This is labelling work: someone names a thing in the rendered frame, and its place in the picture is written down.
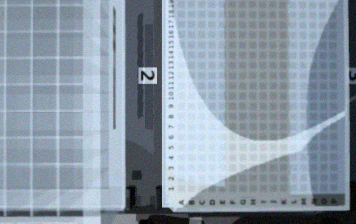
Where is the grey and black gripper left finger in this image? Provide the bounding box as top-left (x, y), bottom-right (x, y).
top-left (139, 219), bottom-right (154, 224)

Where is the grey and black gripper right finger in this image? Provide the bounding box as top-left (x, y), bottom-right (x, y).
top-left (319, 217), bottom-right (344, 224)

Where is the white deep-well block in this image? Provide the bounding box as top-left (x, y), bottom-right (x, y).
top-left (0, 0), bottom-right (126, 224)

